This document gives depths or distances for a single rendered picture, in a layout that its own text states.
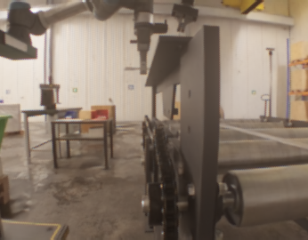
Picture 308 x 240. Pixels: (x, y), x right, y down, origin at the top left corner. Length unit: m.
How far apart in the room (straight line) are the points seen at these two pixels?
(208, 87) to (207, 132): 0.06
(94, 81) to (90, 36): 2.42
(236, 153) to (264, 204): 0.31
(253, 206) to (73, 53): 11.64
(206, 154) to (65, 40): 11.95
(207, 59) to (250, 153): 0.48
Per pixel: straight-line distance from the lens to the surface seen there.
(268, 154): 0.76
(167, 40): 0.38
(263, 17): 13.27
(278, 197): 0.43
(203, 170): 0.31
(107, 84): 11.13
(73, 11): 1.27
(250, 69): 12.76
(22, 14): 1.23
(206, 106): 0.29
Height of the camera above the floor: 1.05
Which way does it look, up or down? 5 degrees down
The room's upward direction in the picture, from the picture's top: straight up
